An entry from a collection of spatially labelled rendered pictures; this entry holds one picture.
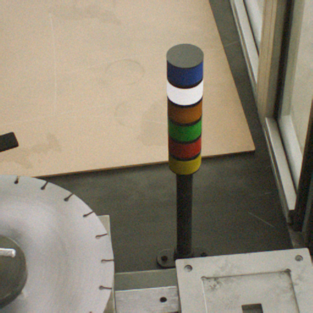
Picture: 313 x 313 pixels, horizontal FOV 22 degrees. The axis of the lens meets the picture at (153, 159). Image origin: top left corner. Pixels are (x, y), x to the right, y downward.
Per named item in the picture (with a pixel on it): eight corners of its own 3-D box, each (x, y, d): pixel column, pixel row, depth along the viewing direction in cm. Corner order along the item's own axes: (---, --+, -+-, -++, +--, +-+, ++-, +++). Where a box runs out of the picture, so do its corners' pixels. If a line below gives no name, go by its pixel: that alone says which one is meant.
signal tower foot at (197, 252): (209, 247, 127) (210, 237, 125) (213, 265, 125) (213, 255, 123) (155, 252, 127) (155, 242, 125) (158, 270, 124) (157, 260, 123)
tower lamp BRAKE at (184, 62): (200, 61, 100) (201, 42, 97) (205, 85, 96) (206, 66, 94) (164, 63, 99) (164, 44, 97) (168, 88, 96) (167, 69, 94)
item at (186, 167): (198, 150, 111) (199, 134, 109) (203, 174, 108) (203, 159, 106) (166, 153, 111) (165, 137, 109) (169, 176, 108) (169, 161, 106)
